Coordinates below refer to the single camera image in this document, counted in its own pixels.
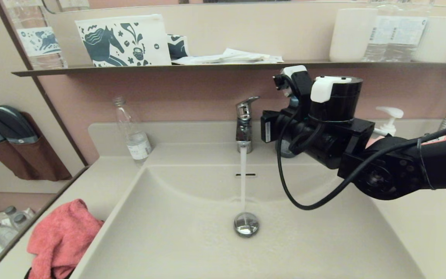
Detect chrome faucet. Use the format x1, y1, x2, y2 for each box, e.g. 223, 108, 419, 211
235, 96, 260, 154

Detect pink towel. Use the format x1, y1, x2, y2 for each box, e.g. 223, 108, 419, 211
27, 199, 105, 279

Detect beige sink basin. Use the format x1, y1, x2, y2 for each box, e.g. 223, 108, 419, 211
70, 163, 427, 279

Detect dark grey pump bottle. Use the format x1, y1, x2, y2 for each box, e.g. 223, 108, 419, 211
275, 96, 299, 158

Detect white paper packets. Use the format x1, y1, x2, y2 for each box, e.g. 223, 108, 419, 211
172, 48, 285, 65

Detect chrome drain stopper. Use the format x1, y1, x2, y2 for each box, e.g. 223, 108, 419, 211
234, 212, 260, 238

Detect pink soap pump bottle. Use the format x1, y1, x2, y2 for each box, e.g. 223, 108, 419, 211
366, 107, 405, 148

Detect clear labelled water bottle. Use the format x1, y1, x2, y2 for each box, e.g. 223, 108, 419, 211
362, 0, 428, 62

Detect clear empty plastic bottle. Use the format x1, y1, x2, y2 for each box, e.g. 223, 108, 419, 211
113, 96, 153, 161

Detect white horse print pouch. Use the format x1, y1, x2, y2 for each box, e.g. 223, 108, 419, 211
75, 14, 172, 67

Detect brown slipper holder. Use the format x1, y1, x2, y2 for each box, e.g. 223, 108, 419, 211
8, 112, 72, 182
0, 139, 30, 181

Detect clear bottle horse label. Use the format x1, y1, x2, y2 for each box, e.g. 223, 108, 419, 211
3, 0, 69, 70

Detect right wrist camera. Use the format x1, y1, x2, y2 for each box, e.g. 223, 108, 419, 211
273, 65, 312, 97

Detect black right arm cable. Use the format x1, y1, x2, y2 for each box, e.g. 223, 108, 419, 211
276, 105, 446, 211

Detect white cup without handle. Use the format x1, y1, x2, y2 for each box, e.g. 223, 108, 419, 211
329, 9, 378, 62

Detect dark metal wall shelf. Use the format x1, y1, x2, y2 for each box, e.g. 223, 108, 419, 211
12, 60, 446, 77

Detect white mug with handle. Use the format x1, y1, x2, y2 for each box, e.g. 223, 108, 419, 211
415, 15, 446, 64

